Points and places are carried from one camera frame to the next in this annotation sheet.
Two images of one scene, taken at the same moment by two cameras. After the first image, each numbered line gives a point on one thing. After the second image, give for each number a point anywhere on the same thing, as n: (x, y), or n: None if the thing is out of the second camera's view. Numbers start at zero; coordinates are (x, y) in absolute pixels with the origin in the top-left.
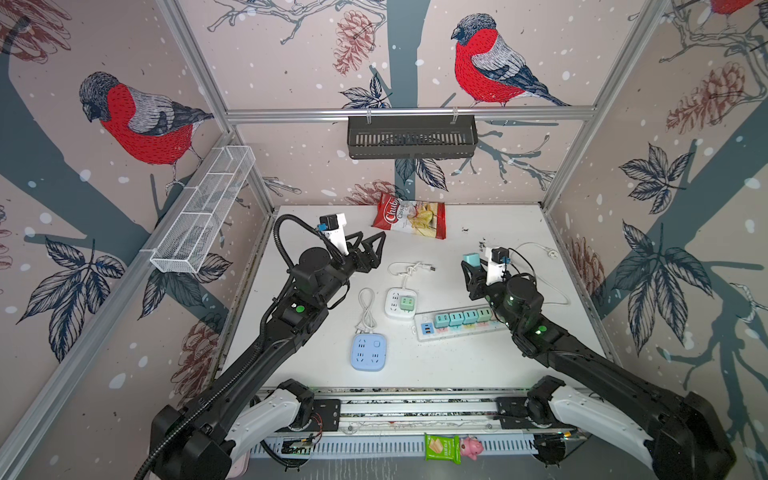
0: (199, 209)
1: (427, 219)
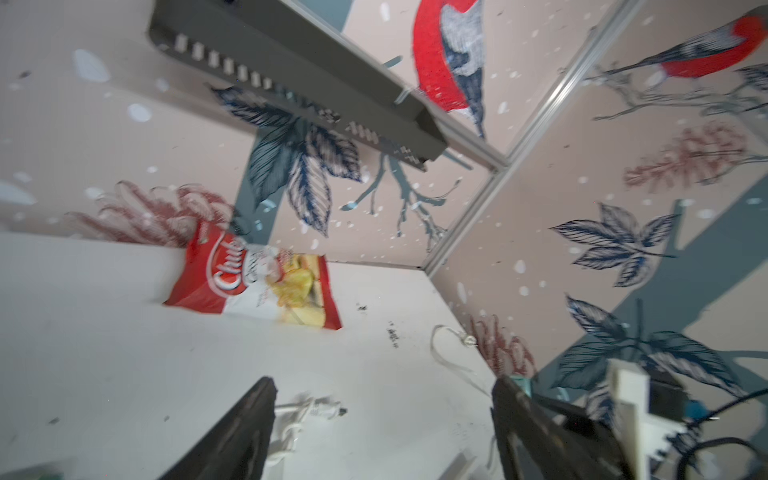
0: None
1: (222, 274)
